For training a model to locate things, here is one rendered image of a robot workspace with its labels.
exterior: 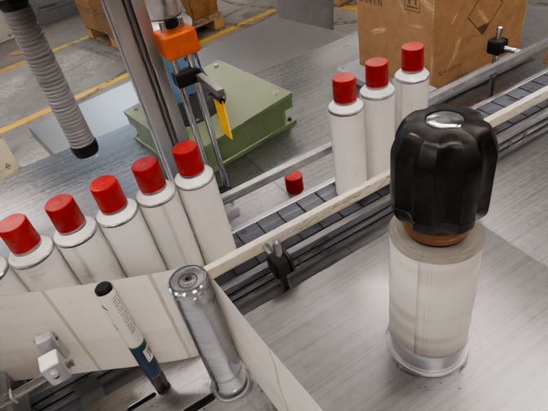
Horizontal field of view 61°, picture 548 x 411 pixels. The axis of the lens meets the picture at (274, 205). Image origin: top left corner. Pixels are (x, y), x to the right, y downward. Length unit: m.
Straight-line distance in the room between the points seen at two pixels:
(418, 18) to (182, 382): 0.83
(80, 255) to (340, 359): 0.33
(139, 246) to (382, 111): 0.40
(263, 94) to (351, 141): 0.41
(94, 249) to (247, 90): 0.62
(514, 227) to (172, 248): 0.52
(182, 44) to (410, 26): 0.61
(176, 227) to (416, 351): 0.32
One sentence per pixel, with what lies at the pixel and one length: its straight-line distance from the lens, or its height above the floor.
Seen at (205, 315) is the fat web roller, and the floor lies 1.03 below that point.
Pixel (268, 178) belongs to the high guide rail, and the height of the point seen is 0.96.
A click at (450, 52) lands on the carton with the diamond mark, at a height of 0.92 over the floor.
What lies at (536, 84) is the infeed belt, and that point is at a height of 0.88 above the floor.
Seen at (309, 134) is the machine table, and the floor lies 0.83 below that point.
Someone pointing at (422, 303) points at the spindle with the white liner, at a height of 1.00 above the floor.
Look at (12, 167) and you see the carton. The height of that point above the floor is 0.96.
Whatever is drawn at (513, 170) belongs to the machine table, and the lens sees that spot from 0.93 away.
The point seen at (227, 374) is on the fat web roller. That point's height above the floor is 0.93.
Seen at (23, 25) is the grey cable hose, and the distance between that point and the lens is 0.60.
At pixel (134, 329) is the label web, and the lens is 0.51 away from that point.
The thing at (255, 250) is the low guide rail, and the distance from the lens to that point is 0.68.
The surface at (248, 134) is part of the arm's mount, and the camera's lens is 1.01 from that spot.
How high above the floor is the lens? 1.38
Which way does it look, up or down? 39 degrees down
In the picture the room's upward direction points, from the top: 12 degrees counter-clockwise
